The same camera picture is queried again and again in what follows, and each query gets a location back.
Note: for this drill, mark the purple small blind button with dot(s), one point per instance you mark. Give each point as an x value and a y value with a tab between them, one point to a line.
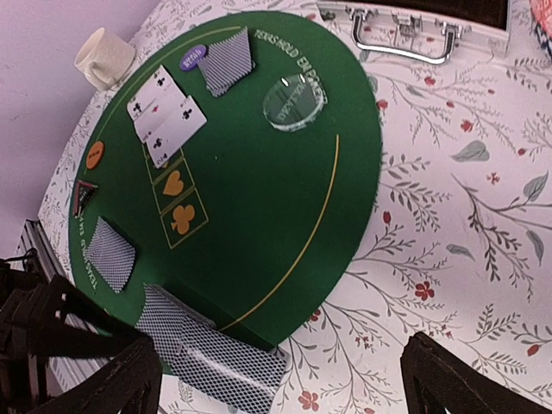
192	57

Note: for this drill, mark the triangular all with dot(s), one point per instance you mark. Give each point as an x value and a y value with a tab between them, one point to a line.
84	191

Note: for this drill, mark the green round poker mat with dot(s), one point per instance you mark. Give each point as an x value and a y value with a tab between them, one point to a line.
249	226

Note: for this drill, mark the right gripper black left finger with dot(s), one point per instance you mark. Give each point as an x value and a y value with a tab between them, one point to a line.
129	383

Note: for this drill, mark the face up playing card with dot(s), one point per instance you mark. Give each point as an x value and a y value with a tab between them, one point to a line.
159	83

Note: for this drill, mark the face up ace diamonds card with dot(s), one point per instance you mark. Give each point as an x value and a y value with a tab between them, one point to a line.
157	113

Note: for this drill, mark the face up two clubs card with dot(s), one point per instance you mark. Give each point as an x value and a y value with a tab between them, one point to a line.
181	125

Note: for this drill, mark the aluminium poker chip case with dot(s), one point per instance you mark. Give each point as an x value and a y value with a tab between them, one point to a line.
426	31

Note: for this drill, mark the red blue patterned bowl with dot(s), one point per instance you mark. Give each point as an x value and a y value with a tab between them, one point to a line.
541	14

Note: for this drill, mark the clear dealer button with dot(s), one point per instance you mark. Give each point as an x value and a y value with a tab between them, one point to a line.
290	105

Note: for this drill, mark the cream ceramic mug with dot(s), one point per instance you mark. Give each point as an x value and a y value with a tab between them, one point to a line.
104	59

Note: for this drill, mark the blue playing card deck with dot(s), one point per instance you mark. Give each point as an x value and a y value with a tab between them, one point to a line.
226	63

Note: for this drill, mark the orange big blind button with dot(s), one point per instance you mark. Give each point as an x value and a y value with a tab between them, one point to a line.
95	155

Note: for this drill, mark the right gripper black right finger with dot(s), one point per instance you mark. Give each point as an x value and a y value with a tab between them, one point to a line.
436	381

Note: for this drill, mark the floral white tablecloth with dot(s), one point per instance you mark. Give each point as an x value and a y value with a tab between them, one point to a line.
459	245

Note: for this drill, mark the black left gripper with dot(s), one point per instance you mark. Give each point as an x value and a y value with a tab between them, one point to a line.
41	319

